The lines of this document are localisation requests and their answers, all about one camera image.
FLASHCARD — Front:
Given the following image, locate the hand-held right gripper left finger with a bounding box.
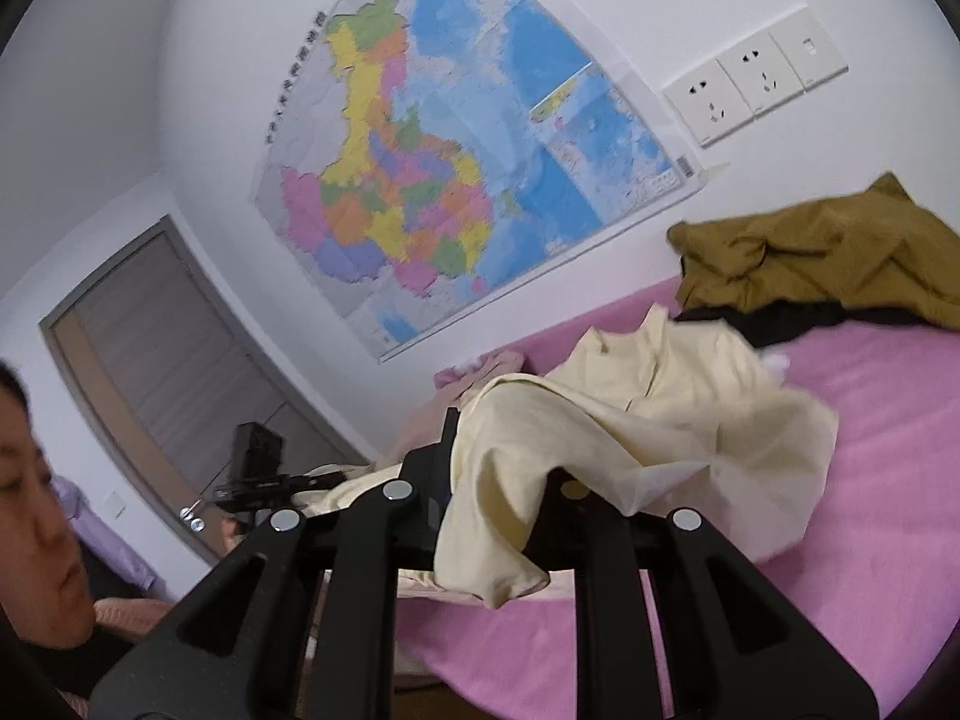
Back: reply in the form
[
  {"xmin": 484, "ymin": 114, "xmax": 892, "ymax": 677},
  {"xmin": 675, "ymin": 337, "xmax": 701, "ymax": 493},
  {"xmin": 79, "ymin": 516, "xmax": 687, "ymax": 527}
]
[{"xmin": 88, "ymin": 406, "xmax": 462, "ymax": 720}]

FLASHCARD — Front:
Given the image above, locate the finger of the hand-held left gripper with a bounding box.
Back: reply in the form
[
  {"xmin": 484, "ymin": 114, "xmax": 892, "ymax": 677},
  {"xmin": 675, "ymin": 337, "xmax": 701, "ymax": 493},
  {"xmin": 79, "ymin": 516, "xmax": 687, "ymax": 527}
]
[{"xmin": 289, "ymin": 467, "xmax": 357, "ymax": 490}]

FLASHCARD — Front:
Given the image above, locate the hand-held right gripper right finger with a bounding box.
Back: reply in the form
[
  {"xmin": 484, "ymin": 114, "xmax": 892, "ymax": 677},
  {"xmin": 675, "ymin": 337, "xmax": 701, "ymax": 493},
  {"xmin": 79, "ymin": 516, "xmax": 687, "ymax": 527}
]
[{"xmin": 525, "ymin": 465, "xmax": 880, "ymax": 720}]

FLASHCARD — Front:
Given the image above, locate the pink garment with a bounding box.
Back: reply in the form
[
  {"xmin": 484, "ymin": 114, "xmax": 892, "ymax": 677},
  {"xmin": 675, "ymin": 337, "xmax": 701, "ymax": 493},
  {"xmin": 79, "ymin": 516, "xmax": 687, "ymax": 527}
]
[{"xmin": 375, "ymin": 349, "xmax": 530, "ymax": 466}]

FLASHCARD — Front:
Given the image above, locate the cream garment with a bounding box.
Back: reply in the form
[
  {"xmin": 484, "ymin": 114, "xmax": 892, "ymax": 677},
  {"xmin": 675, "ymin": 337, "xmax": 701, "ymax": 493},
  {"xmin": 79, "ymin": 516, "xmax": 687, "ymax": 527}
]
[{"xmin": 296, "ymin": 304, "xmax": 839, "ymax": 611}]

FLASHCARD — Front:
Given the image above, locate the person's left forearm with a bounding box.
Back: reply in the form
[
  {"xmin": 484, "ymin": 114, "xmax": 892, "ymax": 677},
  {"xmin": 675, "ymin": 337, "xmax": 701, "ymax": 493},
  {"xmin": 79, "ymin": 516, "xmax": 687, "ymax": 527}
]
[{"xmin": 94, "ymin": 596, "xmax": 177, "ymax": 642}]

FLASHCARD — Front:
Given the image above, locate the grey wooden door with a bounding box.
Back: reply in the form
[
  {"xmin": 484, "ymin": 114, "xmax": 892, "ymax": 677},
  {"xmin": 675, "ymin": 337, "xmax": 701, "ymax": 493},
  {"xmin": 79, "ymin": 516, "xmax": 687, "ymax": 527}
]
[{"xmin": 37, "ymin": 214, "xmax": 376, "ymax": 567}]

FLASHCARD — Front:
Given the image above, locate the lilac garment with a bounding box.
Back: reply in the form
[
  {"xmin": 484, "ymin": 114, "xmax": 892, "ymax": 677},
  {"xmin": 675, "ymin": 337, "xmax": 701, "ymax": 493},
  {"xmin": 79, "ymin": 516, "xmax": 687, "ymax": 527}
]
[{"xmin": 49, "ymin": 476, "xmax": 158, "ymax": 593}]

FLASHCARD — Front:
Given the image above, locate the person's head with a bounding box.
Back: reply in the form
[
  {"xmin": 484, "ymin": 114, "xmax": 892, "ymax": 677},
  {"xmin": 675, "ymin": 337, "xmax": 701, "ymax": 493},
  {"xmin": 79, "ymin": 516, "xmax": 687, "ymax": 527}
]
[{"xmin": 0, "ymin": 360, "xmax": 98, "ymax": 650}]

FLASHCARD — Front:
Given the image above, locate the pink printed blanket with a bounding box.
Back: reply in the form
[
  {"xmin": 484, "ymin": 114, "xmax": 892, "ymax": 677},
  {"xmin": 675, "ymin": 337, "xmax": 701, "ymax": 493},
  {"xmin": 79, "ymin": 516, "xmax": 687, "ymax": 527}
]
[{"xmin": 394, "ymin": 274, "xmax": 960, "ymax": 720}]

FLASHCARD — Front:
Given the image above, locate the black garment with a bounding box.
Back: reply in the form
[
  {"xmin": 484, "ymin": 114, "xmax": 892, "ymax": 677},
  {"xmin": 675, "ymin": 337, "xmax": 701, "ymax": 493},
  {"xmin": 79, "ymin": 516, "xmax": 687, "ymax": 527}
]
[{"xmin": 671, "ymin": 300, "xmax": 927, "ymax": 350}]

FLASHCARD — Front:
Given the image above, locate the olive garment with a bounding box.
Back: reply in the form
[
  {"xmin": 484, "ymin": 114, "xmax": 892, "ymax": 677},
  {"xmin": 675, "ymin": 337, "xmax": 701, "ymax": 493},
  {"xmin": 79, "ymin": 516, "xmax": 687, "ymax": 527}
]
[{"xmin": 666, "ymin": 172, "xmax": 960, "ymax": 331}]

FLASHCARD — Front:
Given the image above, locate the colourful wall map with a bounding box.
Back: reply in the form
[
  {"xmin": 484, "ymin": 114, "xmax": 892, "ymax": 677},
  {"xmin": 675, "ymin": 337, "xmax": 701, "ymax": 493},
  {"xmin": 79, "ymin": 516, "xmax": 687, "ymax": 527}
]
[{"xmin": 251, "ymin": 0, "xmax": 713, "ymax": 365}]

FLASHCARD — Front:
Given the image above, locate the white wall socket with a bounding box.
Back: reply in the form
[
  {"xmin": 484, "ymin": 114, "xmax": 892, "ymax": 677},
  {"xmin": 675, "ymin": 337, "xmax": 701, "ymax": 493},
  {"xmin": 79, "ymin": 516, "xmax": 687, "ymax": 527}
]
[
  {"xmin": 716, "ymin": 34, "xmax": 803, "ymax": 117},
  {"xmin": 662, "ymin": 64, "xmax": 755, "ymax": 149}
]

